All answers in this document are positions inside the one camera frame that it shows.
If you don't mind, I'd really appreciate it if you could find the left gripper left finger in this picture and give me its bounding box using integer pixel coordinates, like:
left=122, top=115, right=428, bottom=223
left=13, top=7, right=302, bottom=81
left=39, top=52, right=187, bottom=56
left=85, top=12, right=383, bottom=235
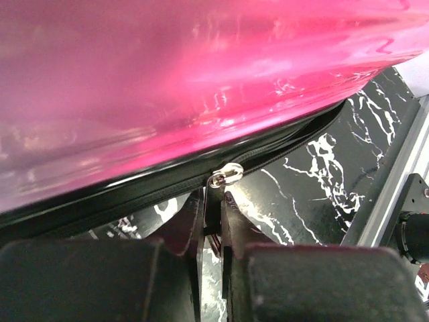
left=1, top=191, right=204, bottom=321

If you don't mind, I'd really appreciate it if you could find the aluminium frame rail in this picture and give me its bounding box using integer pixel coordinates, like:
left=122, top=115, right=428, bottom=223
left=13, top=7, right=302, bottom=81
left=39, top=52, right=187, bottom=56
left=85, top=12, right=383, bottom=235
left=341, top=96, right=428, bottom=247

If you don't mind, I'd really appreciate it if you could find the black marble pattern mat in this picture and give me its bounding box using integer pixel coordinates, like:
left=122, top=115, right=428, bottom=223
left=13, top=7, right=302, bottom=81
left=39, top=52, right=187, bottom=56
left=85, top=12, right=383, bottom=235
left=201, top=67, right=418, bottom=321

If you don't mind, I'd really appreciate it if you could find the pink and teal kids suitcase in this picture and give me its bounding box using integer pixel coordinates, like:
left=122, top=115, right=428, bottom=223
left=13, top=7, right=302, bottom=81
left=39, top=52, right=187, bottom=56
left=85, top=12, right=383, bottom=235
left=1, top=1, right=428, bottom=234

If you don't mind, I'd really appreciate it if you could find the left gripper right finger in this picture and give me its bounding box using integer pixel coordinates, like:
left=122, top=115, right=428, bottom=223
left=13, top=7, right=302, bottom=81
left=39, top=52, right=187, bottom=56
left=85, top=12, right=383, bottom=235
left=221, top=193, right=428, bottom=321

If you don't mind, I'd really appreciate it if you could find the silver zipper pull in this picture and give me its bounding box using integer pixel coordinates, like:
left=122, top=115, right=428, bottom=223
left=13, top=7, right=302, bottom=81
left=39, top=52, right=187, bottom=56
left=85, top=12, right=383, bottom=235
left=205, top=162, right=244, bottom=199

